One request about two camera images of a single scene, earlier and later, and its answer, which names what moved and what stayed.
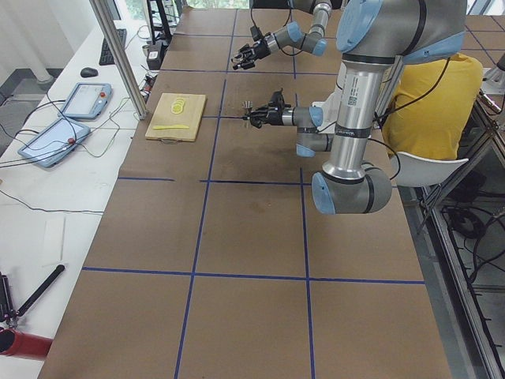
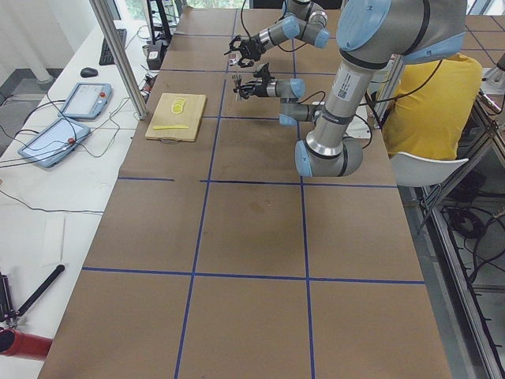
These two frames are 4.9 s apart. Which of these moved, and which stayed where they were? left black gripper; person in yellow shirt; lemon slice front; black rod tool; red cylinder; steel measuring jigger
Moved: steel measuring jigger; left black gripper
Stayed: black rod tool; red cylinder; lemon slice front; person in yellow shirt
